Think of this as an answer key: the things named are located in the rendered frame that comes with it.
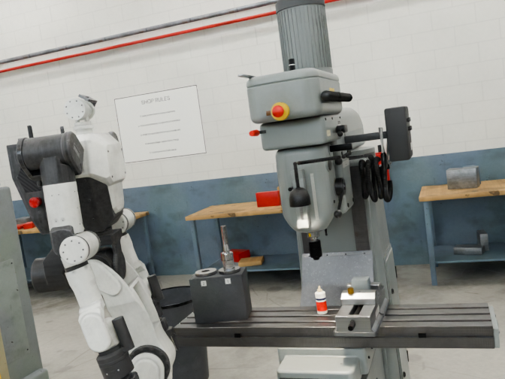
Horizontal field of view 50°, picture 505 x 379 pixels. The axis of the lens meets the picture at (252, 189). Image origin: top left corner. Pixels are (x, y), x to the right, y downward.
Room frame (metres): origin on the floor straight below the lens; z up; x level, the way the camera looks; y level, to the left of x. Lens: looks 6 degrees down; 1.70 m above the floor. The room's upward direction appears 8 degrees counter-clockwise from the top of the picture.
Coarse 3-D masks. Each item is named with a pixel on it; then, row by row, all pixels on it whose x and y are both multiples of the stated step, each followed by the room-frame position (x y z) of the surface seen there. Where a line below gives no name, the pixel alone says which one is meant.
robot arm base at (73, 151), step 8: (64, 136) 1.50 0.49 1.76; (72, 136) 1.52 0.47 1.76; (64, 144) 1.48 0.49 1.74; (72, 144) 1.51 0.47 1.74; (80, 144) 1.58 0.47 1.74; (16, 152) 1.50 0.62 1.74; (64, 152) 1.48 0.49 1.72; (72, 152) 1.50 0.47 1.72; (80, 152) 1.57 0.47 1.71; (72, 160) 1.50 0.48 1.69; (80, 160) 1.55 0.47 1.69; (24, 168) 1.50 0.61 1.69; (72, 168) 1.52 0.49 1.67; (80, 168) 1.54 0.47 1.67; (32, 176) 1.53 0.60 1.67; (40, 176) 1.53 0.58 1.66
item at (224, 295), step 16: (208, 272) 2.18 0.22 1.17; (224, 272) 2.16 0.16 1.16; (240, 272) 2.16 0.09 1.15; (192, 288) 2.16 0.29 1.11; (208, 288) 2.15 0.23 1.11; (224, 288) 2.14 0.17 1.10; (240, 288) 2.13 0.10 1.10; (192, 304) 2.16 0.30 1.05; (208, 304) 2.15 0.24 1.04; (224, 304) 2.14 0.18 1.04; (240, 304) 2.13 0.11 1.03; (208, 320) 2.15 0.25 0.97; (224, 320) 2.14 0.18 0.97
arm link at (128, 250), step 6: (126, 210) 1.99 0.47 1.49; (126, 216) 1.93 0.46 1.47; (132, 216) 1.99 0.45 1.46; (132, 222) 1.98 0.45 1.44; (126, 234) 1.96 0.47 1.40; (120, 240) 1.93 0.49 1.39; (126, 240) 1.94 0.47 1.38; (126, 246) 1.94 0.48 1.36; (132, 246) 1.96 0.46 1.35; (126, 252) 1.94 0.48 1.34; (132, 252) 1.95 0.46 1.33; (126, 258) 1.93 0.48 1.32; (132, 258) 1.94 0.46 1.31
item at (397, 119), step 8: (384, 112) 2.14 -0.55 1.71; (392, 112) 2.13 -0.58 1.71; (400, 112) 2.12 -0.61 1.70; (408, 112) 2.28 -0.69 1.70; (392, 120) 2.13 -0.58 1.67; (400, 120) 2.12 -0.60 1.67; (408, 120) 2.13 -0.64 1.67; (392, 128) 2.13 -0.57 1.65; (400, 128) 2.12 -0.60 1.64; (408, 128) 2.16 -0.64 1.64; (392, 136) 2.13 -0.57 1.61; (400, 136) 2.12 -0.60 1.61; (408, 136) 2.14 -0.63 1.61; (392, 144) 2.13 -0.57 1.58; (400, 144) 2.12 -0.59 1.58; (408, 144) 2.12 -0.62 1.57; (392, 152) 2.13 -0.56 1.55; (400, 152) 2.12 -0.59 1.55; (408, 152) 2.11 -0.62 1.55; (392, 160) 2.14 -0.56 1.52; (400, 160) 2.13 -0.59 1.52
